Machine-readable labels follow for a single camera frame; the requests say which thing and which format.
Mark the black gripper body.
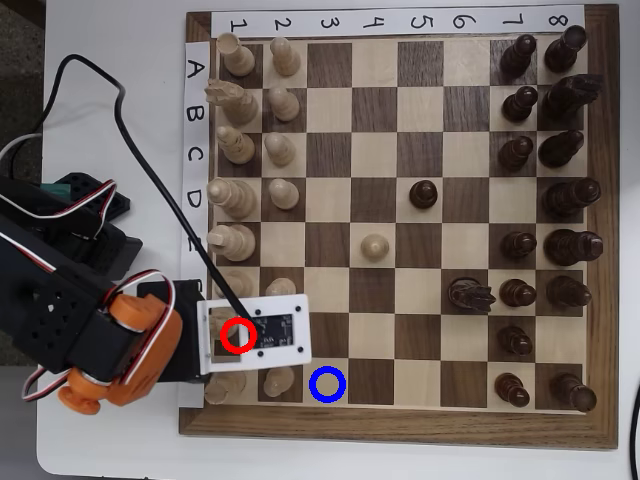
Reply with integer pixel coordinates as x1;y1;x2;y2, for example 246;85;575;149
137;279;209;385

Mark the light wooden bishop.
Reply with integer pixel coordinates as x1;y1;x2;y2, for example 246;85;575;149
216;124;256;165
214;269;256;301

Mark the light wooden rook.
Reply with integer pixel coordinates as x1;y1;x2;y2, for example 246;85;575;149
215;32;257;78
203;369;247;405

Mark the light wooden king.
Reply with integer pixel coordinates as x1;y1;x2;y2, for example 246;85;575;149
206;223;257;263

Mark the light wooden pawn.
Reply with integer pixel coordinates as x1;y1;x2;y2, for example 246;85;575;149
268;86;301;123
264;277;297;299
263;367;296;399
263;131;297;168
360;233;390;261
269;36;302;77
268;178;300;210

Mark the light wooden queen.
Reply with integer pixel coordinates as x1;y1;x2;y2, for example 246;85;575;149
205;177;259;220

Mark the white letter label strip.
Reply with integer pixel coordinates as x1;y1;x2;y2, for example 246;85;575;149
178;40;211;409

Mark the light wooden knight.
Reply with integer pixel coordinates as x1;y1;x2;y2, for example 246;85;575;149
204;77;260;125

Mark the dark wooden pawn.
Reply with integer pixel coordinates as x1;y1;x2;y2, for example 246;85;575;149
500;230;538;260
501;85;540;123
499;33;538;77
408;179;440;210
494;372;531;409
498;278;538;308
497;325;534;357
498;135;535;170

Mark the dark wooden knight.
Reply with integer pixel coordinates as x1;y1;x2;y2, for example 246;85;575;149
447;277;497;314
542;73;604;121

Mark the wooden chess board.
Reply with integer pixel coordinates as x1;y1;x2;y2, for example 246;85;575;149
178;4;621;451

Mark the white number label strip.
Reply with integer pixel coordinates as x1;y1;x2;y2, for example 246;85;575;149
210;4;586;39

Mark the dark wooden bishop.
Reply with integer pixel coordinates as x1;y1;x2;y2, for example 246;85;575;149
538;129;585;169
545;274;594;309

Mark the dark wooden rook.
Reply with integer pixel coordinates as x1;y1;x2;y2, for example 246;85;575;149
543;24;589;74
549;372;598;414

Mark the dark wooden king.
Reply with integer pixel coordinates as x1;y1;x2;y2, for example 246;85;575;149
543;228;605;267

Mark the dark wooden queen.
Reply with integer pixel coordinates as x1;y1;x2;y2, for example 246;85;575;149
542;177;602;218

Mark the red white black servo wire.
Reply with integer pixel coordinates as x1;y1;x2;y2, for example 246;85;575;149
0;179;119;239
99;269;176;386
22;367;69;401
0;232;59;274

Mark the white camera mount with board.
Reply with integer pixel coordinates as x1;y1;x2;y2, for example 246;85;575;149
195;293;314;375

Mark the thin black camera cable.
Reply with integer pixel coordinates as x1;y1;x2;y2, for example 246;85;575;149
34;53;251;321

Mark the white cable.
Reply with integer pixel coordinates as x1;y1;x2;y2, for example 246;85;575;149
0;132;44;166

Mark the thick black cable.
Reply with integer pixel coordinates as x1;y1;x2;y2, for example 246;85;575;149
630;382;640;451

